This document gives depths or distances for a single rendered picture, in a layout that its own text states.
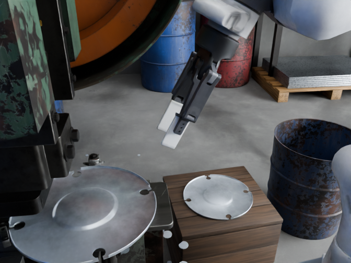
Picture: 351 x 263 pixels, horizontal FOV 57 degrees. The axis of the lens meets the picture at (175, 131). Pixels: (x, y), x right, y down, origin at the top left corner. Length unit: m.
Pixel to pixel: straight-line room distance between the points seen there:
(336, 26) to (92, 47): 0.59
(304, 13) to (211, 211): 0.95
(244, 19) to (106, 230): 0.45
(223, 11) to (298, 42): 3.93
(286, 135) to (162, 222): 1.29
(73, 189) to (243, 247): 0.80
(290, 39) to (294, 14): 3.85
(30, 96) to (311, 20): 0.39
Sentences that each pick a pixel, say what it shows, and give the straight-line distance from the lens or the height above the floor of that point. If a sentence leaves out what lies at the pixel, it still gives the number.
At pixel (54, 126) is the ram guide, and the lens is 0.51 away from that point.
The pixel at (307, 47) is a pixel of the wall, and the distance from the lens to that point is 4.51.
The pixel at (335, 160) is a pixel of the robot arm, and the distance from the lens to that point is 0.89.
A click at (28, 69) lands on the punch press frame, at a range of 0.39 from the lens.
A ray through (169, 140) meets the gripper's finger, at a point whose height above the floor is 0.93.
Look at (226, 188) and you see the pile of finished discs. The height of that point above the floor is 0.35.
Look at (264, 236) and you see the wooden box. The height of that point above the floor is 0.28.
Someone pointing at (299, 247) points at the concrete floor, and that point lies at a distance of 1.77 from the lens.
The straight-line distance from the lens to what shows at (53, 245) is 0.65.
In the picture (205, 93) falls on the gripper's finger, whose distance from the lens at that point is 0.57.
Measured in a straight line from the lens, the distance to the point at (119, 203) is 0.70.
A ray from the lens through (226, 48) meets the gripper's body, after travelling 0.58.
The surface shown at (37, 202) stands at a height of 0.88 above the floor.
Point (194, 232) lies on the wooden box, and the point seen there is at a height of 0.35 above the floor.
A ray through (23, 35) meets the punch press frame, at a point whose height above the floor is 1.16.
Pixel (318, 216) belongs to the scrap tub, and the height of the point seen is 0.16.
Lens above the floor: 1.23
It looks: 28 degrees down
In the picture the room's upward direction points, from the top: straight up
